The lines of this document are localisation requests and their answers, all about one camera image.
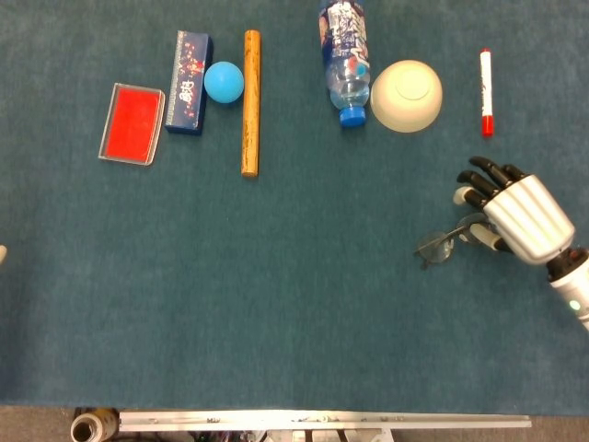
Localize red ink pad clear case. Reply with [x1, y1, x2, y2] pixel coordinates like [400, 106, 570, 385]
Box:
[98, 82, 167, 168]

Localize coloured cable bundle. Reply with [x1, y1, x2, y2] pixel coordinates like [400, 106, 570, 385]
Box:
[186, 430, 271, 442]

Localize brown tape roll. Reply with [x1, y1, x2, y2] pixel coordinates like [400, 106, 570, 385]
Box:
[70, 408, 121, 442]

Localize teal felt table cover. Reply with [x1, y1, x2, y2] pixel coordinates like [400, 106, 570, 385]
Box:
[0, 0, 589, 412]

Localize plastic water bottle blue cap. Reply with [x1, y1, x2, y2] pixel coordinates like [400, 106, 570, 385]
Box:
[318, 0, 371, 128]

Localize dark blue printed box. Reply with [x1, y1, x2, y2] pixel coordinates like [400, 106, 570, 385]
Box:
[164, 29, 214, 136]

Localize white upturned bowl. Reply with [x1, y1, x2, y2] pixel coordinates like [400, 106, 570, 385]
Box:
[369, 59, 445, 134]

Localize wooden round stick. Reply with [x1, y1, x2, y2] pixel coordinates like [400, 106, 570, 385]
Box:
[240, 29, 262, 179]

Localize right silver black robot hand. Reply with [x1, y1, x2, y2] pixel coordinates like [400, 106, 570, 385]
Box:
[452, 156, 577, 267]

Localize blue ball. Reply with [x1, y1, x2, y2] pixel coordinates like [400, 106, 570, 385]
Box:
[203, 61, 245, 105]

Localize white marker red cap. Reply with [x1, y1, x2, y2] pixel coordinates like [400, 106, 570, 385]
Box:
[479, 48, 496, 138]

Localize thin black metal eyeglasses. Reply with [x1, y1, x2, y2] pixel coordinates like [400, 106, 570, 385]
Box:
[413, 212, 496, 271]

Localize aluminium profile rail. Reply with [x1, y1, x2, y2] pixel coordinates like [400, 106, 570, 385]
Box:
[118, 409, 533, 433]

